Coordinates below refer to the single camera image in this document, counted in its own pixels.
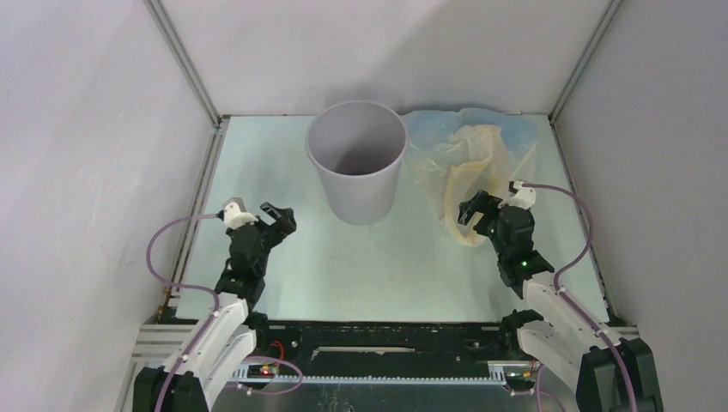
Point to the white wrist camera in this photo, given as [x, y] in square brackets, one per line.
[234, 214]
[523, 195]

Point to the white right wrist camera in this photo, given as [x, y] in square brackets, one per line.
[523, 195]

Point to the aluminium corner post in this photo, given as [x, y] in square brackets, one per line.
[170, 34]
[606, 20]

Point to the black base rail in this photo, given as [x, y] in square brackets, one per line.
[391, 350]

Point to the yellowish translucent trash bag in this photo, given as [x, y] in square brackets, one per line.
[450, 167]

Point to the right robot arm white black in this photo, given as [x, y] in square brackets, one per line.
[605, 370]

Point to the blue translucent trash bag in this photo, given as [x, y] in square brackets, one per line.
[429, 127]

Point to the grey plastic trash bin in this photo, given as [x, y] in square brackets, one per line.
[358, 148]

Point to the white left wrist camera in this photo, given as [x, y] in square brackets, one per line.
[234, 214]

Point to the left aluminium corner post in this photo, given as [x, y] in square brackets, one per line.
[170, 34]

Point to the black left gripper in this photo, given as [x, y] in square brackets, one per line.
[284, 220]

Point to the aluminium frame front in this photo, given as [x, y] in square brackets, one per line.
[264, 383]

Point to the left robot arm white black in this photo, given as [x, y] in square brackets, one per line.
[192, 377]

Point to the right aluminium corner post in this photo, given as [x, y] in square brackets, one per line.
[606, 20]

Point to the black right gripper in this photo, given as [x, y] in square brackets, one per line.
[488, 214]

